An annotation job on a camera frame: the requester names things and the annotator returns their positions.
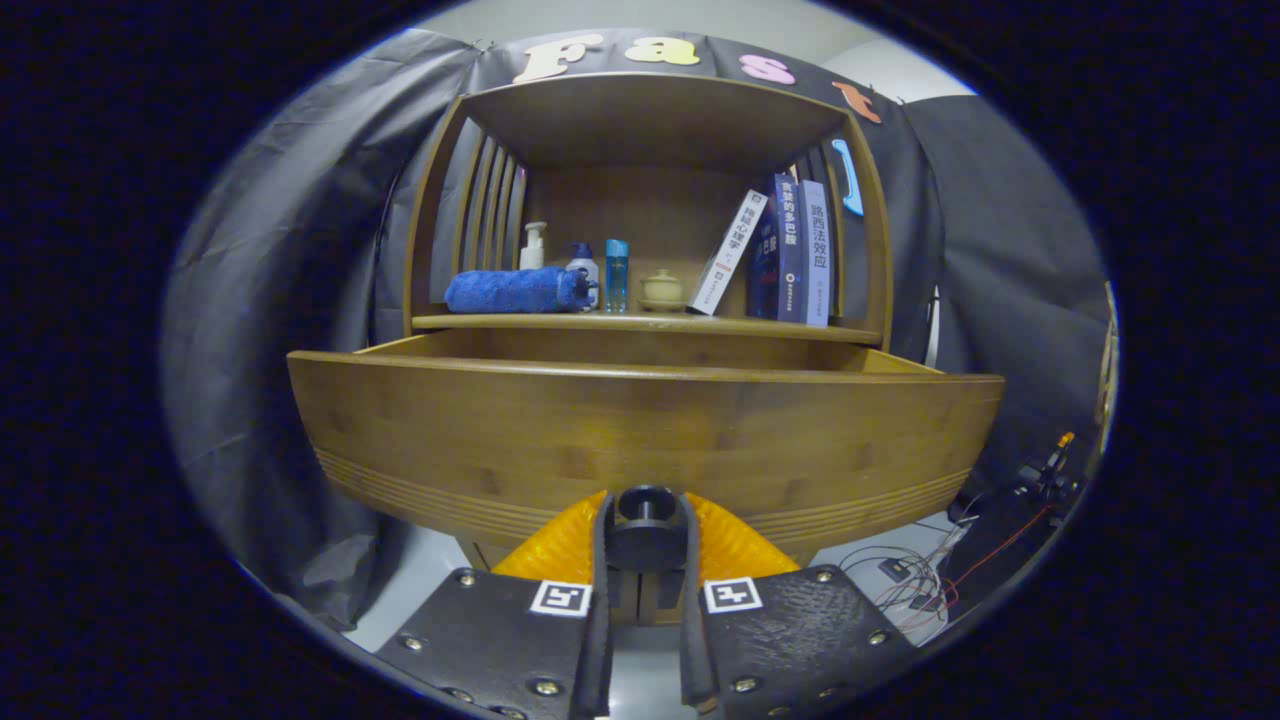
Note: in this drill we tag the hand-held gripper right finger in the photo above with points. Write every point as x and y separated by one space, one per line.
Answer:
692 660

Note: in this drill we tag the dark blue book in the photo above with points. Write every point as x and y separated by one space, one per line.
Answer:
785 250

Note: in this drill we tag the clear blue bottle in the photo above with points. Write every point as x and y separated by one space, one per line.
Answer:
616 280

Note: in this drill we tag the wooden cabinet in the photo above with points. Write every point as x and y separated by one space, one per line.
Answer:
640 210

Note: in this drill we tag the white bottle with blue cap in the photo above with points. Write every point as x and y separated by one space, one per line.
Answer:
585 270

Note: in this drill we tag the beige ceramic lidded cup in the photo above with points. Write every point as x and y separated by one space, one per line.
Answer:
662 290

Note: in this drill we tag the blue rolled towel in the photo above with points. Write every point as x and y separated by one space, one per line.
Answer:
510 290

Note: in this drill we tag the white pump bottle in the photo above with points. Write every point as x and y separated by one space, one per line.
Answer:
533 255

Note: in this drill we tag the orange and black tool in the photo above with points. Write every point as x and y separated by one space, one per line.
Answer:
1060 445

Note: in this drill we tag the white book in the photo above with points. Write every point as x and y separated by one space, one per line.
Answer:
728 255

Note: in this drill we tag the black backdrop cloth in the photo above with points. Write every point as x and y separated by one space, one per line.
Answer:
280 300

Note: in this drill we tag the wooden drawer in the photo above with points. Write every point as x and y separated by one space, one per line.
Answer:
640 430

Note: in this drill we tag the black round drawer knob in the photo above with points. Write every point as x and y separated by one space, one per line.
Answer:
645 520

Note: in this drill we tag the wooden countertop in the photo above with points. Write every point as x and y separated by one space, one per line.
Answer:
640 322

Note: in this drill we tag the pale grey-blue book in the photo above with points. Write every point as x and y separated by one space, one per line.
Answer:
818 260

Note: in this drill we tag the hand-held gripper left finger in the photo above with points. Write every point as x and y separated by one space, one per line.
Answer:
598 660

